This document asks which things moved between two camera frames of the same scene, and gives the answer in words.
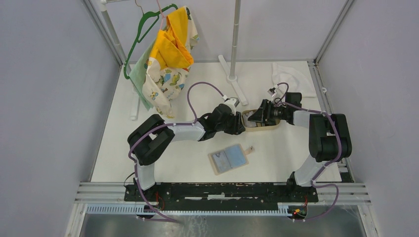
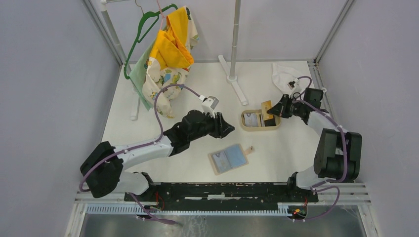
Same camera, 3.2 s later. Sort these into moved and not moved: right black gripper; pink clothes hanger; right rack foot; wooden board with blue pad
Moved: right black gripper
Not moved: right rack foot; wooden board with blue pad; pink clothes hanger
